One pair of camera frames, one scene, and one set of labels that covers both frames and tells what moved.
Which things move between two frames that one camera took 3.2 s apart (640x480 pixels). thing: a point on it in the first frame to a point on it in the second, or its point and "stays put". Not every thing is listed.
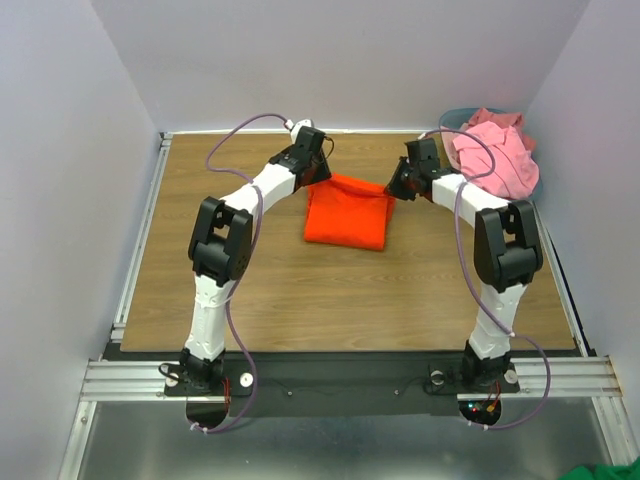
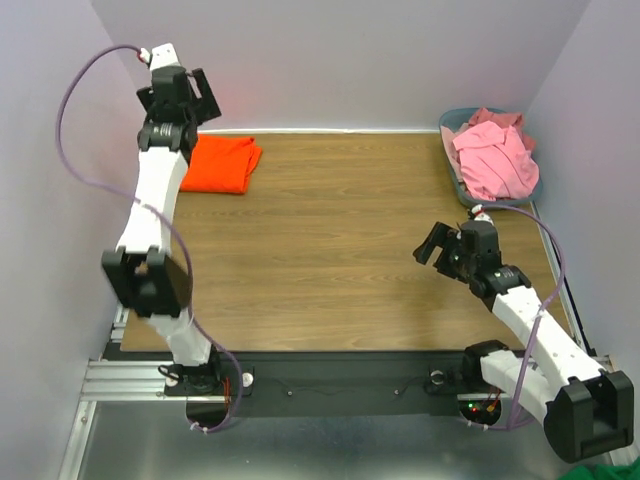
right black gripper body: (397, 182) to (447, 255)
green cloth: (630, 471) stays put
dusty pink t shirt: (507, 119) stays put
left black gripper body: (321, 170) to (152, 99)
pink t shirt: (497, 160) stays put
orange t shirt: (348, 213) to (220, 164)
